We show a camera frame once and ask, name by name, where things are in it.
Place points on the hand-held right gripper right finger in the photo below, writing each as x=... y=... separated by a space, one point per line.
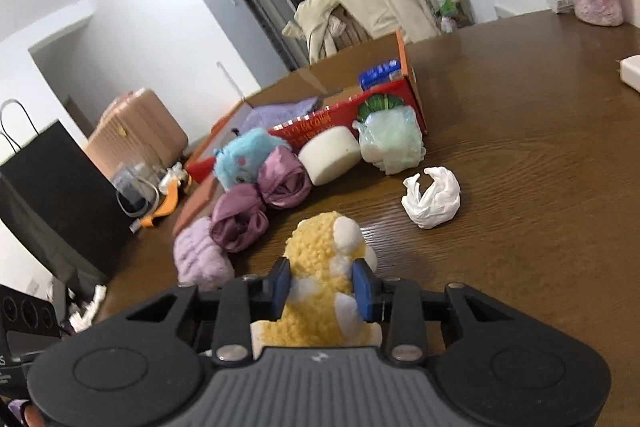
x=364 y=294

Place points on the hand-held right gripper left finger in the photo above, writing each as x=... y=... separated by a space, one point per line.
x=280 y=289

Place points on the yellow fluffy scrunchie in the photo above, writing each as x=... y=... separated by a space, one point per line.
x=315 y=252

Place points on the purple satin scrunchie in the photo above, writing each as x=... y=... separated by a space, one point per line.
x=285 y=177
x=240 y=217

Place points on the purple fuzzy cloth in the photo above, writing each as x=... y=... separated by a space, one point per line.
x=200 y=257

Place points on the white tissue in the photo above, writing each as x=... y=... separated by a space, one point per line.
x=435 y=199

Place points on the light blue fluffy scrunchie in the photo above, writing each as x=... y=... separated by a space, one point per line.
x=245 y=152

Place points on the white round sponge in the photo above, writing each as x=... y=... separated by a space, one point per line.
x=330 y=152

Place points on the iridescent organza scrunchie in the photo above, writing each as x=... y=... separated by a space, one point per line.
x=390 y=137

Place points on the red cardboard box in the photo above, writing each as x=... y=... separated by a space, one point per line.
x=315 y=124

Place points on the orange plastic item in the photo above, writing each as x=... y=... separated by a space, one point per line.
x=162 y=209

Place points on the lavender towel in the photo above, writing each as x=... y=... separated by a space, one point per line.
x=280 y=114

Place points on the glass kettle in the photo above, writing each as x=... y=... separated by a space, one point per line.
x=132 y=192

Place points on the white crumpled paper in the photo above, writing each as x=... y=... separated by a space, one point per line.
x=87 y=309

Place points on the pink suitcase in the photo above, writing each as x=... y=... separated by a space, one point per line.
x=135 y=127

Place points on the blue packet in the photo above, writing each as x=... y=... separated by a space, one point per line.
x=380 y=76

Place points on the black paper bag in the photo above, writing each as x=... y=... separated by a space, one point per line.
x=55 y=197

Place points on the black appliance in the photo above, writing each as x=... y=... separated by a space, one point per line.
x=25 y=312

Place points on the wooden chair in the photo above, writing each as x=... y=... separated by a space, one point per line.
x=350 y=32

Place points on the clear bag of clutter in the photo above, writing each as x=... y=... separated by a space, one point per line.
x=447 y=2

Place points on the white charger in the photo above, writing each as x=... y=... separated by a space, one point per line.
x=631 y=74

